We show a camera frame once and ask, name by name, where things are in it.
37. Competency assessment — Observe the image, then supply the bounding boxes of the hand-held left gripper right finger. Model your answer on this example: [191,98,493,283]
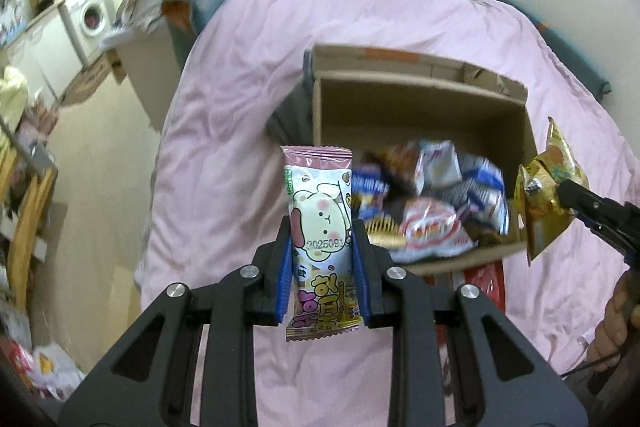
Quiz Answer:
[352,219,588,427]

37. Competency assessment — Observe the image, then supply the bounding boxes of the white cabinet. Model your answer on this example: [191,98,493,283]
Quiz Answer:
[0,7,86,102]

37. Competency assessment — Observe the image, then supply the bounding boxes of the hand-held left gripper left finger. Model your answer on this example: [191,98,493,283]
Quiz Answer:
[57,217,293,427]

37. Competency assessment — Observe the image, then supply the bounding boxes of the blue snack packet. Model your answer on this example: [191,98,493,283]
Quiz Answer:
[350,164,391,212]

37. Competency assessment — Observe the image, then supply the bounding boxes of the pink blanket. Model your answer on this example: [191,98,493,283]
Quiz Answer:
[135,0,636,427]

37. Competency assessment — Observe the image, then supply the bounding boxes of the white washing machine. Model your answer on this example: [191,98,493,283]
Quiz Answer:
[60,0,118,68]

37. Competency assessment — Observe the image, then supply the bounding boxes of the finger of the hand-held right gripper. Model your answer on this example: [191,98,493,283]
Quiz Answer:
[582,214,640,265]
[557,181,640,228]

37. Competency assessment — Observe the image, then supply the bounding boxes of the yellow snack bag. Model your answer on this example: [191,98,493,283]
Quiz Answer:
[515,117,591,268]

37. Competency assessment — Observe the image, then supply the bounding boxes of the black cable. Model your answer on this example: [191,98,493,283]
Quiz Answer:
[560,354,621,378]

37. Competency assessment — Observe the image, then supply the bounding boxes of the brown floor rug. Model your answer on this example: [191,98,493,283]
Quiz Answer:
[62,54,113,108]

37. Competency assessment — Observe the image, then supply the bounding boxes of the white plastic bags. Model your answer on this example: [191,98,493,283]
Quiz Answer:
[20,342,86,400]

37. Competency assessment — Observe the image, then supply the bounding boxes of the yellow garment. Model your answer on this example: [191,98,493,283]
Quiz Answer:
[0,64,28,112]

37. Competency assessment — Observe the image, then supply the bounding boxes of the large white red snack bag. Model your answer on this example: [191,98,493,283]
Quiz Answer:
[400,197,476,263]

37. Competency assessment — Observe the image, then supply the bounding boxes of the blue mattress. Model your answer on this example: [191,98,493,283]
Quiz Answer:
[495,0,613,95]

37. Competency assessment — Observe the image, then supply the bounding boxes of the pink bunny snack packet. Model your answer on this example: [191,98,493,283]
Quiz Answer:
[280,145,363,343]

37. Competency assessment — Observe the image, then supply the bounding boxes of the wooden rack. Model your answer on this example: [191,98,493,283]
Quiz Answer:
[0,142,58,308]

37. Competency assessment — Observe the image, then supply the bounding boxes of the brown snack packet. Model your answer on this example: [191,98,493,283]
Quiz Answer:
[377,142,423,188]

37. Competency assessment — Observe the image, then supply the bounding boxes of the person's right hand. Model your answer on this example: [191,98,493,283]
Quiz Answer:
[587,272,640,360]

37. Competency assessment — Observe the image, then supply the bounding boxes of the cardboard box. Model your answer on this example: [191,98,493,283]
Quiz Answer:
[302,44,538,278]

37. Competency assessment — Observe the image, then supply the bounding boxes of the blue white striped snack bag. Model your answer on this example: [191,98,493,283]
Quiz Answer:
[440,154,511,238]

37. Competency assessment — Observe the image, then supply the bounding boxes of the gold ridged snack packet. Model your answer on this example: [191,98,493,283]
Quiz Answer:
[365,212,408,250]

